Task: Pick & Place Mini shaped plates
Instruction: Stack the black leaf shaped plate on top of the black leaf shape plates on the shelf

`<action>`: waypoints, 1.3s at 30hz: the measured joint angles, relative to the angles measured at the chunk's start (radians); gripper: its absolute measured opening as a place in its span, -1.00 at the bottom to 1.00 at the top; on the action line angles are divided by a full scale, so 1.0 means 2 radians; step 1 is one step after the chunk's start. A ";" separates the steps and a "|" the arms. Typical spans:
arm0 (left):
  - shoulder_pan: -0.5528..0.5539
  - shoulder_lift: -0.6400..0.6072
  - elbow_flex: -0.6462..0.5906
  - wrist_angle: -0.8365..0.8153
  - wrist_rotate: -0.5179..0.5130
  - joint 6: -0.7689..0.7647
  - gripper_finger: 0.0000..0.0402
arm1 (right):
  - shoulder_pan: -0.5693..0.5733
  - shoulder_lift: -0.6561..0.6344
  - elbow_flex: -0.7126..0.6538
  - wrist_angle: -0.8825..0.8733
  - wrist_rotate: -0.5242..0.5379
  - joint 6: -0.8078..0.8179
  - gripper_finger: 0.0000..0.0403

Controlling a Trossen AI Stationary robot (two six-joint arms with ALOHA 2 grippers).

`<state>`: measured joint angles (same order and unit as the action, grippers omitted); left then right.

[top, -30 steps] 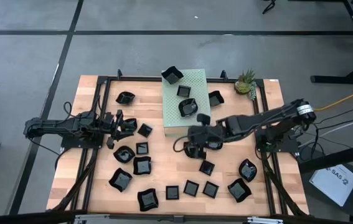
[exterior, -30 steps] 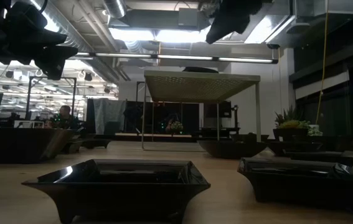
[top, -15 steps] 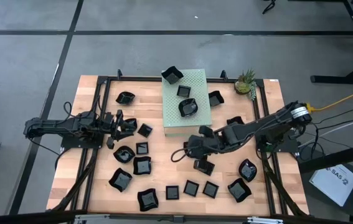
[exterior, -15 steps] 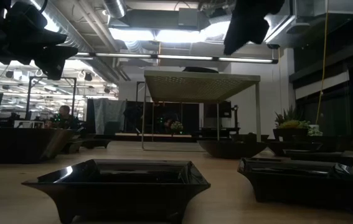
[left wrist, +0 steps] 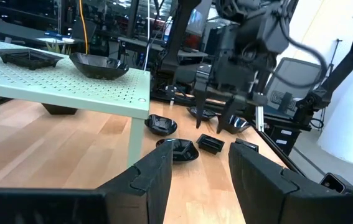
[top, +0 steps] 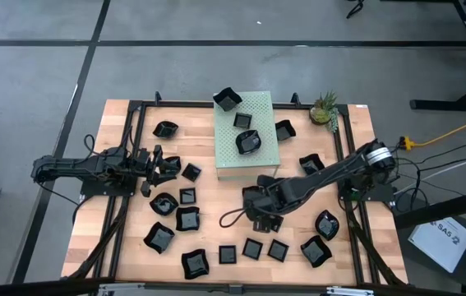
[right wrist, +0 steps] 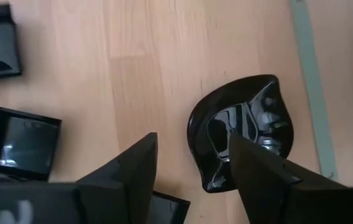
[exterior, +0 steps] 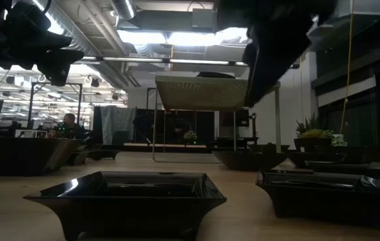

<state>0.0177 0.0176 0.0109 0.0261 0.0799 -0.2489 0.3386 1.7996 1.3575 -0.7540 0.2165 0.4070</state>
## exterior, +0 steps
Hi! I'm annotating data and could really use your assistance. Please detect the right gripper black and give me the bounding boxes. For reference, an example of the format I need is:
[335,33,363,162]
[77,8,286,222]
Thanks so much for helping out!
[213,0,340,108]

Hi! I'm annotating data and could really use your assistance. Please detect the green perforated metal shelf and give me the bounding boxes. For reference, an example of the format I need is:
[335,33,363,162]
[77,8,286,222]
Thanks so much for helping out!
[151,74,281,164]

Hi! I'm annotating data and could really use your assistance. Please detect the black deep square bowl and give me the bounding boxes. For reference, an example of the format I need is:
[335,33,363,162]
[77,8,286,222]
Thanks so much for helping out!
[248,143,291,153]

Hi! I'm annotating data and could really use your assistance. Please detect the black monitor on arm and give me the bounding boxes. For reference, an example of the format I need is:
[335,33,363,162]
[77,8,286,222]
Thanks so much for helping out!
[218,107,251,129]

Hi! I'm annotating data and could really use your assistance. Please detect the person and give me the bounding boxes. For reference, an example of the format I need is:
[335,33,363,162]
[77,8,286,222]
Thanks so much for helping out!
[54,112,87,141]

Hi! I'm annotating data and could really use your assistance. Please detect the long tube light bar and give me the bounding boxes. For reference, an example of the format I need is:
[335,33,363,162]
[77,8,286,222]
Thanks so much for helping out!
[75,55,249,70]

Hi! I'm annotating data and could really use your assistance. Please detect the grey ceiling box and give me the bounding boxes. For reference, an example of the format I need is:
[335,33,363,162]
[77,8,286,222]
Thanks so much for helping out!
[191,8,216,30]

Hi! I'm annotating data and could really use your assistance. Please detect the potted succulent plant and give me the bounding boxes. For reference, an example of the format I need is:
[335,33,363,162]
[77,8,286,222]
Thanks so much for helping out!
[293,112,349,148]

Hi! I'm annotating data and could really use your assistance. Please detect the dark background desk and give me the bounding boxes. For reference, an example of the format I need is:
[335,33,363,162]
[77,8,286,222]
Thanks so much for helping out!
[214,135,260,149]

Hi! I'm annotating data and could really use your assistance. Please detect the bright ceiling light panel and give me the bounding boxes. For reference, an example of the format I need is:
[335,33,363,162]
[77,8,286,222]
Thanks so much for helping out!
[116,27,254,48]

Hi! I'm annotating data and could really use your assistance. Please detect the grey hanging cloth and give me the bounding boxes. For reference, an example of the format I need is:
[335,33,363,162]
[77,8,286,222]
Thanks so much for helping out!
[92,104,137,145]

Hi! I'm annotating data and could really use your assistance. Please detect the black wavy-edged square plate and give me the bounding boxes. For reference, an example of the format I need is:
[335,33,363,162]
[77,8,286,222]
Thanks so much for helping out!
[0,135,80,177]

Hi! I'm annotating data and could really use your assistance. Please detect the small flowering plant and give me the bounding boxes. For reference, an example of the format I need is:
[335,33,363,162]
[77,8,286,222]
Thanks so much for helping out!
[182,129,198,145]

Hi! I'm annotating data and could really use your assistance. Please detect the silver spiral ceiling duct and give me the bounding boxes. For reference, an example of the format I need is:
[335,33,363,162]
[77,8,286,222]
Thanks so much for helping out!
[31,0,133,90]

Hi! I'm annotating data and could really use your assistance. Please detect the black rig frame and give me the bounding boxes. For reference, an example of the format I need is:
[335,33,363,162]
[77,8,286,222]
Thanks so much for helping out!
[27,81,84,131]

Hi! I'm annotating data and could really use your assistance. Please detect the yellow power cord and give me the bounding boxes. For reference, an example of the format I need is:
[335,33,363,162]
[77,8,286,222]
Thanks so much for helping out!
[339,0,355,135]

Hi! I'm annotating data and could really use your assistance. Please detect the short silver round duct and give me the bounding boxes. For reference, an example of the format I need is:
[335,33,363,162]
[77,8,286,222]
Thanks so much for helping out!
[111,0,137,21]

